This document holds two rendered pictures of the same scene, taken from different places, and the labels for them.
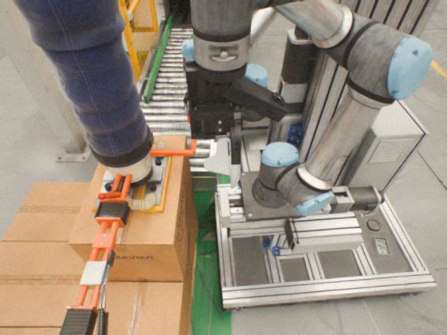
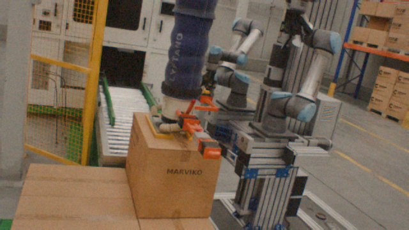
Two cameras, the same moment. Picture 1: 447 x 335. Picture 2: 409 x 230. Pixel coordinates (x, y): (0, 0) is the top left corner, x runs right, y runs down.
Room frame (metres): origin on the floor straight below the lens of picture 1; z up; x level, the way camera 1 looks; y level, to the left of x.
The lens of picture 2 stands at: (-1.20, 0.96, 1.62)
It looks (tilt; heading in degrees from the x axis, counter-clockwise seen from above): 15 degrees down; 339
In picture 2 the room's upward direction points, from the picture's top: 11 degrees clockwise
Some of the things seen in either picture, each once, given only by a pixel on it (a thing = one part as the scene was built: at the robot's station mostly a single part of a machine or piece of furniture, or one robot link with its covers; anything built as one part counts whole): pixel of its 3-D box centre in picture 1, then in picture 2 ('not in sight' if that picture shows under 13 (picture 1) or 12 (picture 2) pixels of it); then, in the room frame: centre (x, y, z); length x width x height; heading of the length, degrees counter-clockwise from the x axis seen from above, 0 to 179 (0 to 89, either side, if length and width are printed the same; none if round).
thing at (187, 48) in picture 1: (192, 56); (214, 54); (1.05, 0.11, 1.38); 0.09 x 0.08 x 0.11; 135
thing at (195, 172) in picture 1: (161, 172); (154, 160); (1.12, 0.37, 0.58); 0.70 x 0.03 x 0.06; 90
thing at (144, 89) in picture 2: not in sight; (154, 101); (2.64, 0.09, 0.60); 1.60 x 0.10 x 0.09; 0
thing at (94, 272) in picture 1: (96, 275); (200, 138); (0.30, 0.38, 1.07); 0.07 x 0.07 x 0.04; 0
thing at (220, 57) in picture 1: (221, 48); (298, 6); (0.36, 0.00, 1.74); 0.08 x 0.08 x 0.05
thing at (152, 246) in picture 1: (145, 205); (169, 161); (0.76, 0.38, 0.74); 0.60 x 0.40 x 0.40; 0
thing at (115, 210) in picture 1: (113, 213); (188, 122); (0.52, 0.38, 1.07); 0.10 x 0.08 x 0.06; 90
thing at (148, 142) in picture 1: (122, 139); (181, 88); (0.77, 0.37, 1.19); 0.23 x 0.23 x 0.04
